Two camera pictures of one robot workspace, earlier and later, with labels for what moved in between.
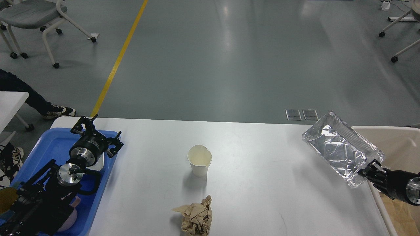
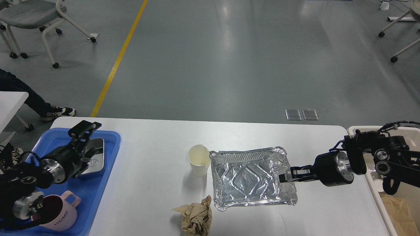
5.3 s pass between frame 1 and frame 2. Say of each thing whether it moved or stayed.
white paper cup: stayed
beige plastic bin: stayed
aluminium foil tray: moved
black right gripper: moved
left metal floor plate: stayed
